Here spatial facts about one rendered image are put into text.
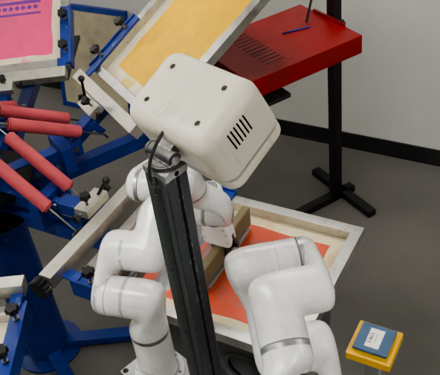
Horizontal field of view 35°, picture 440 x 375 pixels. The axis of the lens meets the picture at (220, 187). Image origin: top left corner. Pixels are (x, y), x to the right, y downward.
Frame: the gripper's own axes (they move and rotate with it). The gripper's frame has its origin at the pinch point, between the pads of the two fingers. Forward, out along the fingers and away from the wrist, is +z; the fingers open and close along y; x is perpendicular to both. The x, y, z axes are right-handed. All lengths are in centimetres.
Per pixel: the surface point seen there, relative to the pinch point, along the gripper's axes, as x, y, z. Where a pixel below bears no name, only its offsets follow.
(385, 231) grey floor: 124, 18, 112
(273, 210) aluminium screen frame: 25.7, 6.6, 4.1
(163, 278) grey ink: -14.8, -15.2, 3.9
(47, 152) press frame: 24, -92, 2
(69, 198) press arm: 2, -63, -3
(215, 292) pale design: -13.7, 3.4, 4.3
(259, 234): 15.8, 5.4, 6.9
